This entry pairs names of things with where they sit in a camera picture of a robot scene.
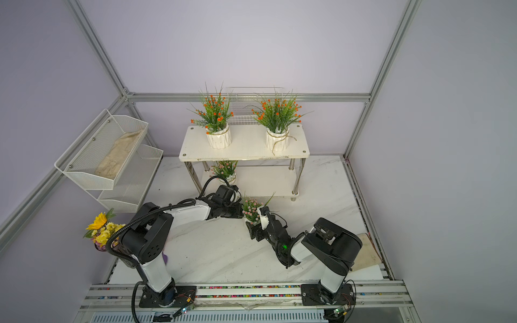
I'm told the beige cloth in shelf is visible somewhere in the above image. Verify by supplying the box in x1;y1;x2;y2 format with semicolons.
94;130;143;180

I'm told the aluminium frame profile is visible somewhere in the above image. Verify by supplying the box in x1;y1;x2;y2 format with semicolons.
0;0;423;323

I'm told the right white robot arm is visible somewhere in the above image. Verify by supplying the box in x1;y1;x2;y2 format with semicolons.
246;207;363;307

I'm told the pink flower pot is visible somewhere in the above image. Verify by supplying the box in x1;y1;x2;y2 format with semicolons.
211;160;238;185
242;194;275;225

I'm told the white mesh wall shelf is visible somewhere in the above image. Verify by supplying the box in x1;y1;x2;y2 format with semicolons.
55;109;163;213

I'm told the beige cloth on table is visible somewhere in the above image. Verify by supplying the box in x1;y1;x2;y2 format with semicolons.
351;233;382;271

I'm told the white wire basket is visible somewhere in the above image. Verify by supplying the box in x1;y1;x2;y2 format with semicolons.
223;86;285;119

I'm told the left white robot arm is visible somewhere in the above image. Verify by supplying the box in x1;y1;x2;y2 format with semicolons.
105;176;242;308

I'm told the white two-tier rack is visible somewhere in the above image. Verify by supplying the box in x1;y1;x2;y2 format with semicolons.
179;124;310;201

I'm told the yellow flower bouquet vase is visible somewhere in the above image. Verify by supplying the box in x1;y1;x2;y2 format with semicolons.
83;209;125;252

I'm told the orange flower pot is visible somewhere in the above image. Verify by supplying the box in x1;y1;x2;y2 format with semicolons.
251;92;306;156
191;86;234;149

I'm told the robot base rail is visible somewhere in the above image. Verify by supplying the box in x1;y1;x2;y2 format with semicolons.
74;279;420;322

